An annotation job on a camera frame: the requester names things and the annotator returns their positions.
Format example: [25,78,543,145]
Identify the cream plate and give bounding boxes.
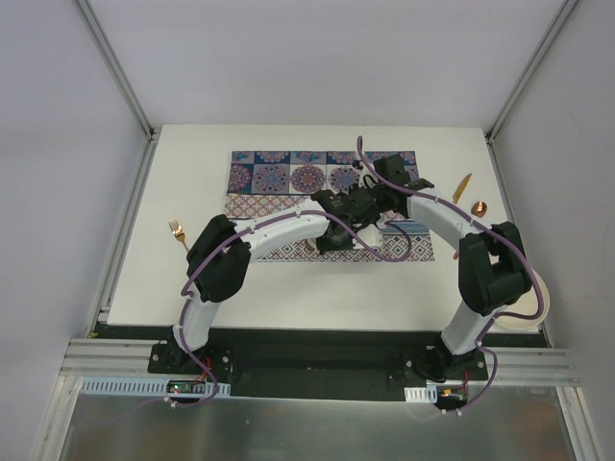
[495,272,551,331]

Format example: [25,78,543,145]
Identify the aluminium frame post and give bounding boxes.
[72,0,155,140]
[485,0,583,145]

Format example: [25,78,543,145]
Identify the metal cup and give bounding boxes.
[305,238,318,252]

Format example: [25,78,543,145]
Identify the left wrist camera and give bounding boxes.
[352,224,383,250]

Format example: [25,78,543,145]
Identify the gold knife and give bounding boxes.
[453,173,472,204]

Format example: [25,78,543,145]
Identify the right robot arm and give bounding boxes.
[361,155,542,382]

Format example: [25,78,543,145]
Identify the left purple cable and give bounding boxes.
[162,208,412,409]

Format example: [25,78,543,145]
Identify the patterned cloth placemat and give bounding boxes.
[224,150,435,262]

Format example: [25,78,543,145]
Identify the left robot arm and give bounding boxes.
[169,187,385,374]

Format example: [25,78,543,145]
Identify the gold fork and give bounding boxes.
[168,219,189,253]

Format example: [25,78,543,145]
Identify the right aluminium frame post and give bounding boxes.
[485,0,583,145]

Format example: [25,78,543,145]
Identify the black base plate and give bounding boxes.
[148,326,496,400]

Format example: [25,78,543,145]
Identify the copper spoon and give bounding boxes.
[455,202,487,247]

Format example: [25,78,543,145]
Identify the left aluminium frame post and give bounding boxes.
[72,0,155,140]

